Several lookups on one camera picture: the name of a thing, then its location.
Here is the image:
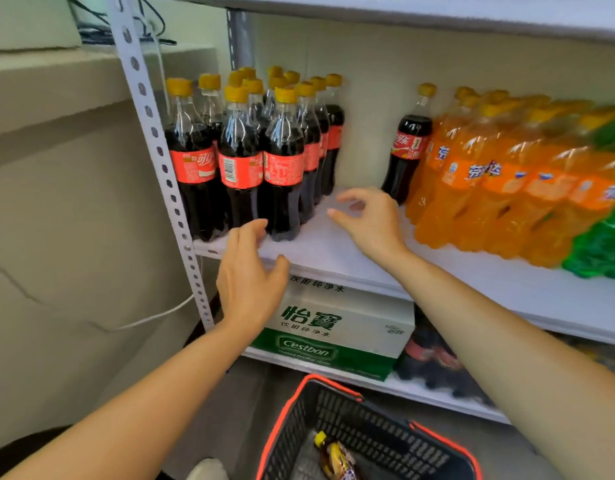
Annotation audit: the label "wrapped pack of cola bottles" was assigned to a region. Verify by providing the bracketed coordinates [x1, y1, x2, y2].
[394, 305, 493, 405]

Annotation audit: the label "bundle of black cables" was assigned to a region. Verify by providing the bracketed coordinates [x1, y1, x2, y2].
[67, 0, 178, 46]

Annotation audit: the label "white green cardboard water box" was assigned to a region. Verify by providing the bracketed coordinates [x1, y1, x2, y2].
[251, 275, 416, 382]

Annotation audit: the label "white cable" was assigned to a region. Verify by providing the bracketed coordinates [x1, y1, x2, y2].
[87, 294, 195, 331]

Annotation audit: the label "yellow brown snack packet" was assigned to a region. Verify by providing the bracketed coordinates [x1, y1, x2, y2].
[314, 431, 363, 480]

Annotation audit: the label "person's left forearm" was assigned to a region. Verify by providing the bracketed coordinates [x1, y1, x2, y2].
[0, 317, 269, 480]

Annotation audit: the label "person's black trousers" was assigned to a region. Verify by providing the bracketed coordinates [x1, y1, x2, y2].
[0, 426, 75, 480]

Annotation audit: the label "white shelf board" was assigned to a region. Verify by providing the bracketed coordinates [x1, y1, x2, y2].
[242, 347, 511, 425]
[172, 0, 615, 43]
[192, 190, 615, 348]

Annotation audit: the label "person's left hand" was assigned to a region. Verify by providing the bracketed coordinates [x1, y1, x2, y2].
[216, 219, 290, 335]

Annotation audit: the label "white perforated shelf post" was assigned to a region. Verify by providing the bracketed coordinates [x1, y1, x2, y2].
[105, 0, 215, 331]

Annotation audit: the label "person's right forearm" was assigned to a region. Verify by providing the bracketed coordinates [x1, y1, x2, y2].
[385, 248, 615, 480]

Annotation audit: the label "black shopping basket red rim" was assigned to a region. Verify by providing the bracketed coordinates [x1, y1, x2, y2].
[256, 374, 483, 480]

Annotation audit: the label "grey perforated shelf post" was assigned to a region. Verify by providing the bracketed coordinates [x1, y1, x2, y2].
[226, 9, 255, 70]

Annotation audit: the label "person's white shoe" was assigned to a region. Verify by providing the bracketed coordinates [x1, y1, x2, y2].
[186, 458, 229, 480]

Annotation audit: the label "cluster of cola bottles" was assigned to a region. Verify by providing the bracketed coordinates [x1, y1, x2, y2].
[165, 66, 346, 243]

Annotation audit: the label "person's right hand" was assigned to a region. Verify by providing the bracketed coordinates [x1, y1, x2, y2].
[327, 187, 412, 268]

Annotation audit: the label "dark cola soda bottle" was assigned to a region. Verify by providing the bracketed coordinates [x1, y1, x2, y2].
[381, 83, 437, 205]

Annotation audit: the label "row of orange soda bottles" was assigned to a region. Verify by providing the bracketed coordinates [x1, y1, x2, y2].
[405, 86, 615, 269]

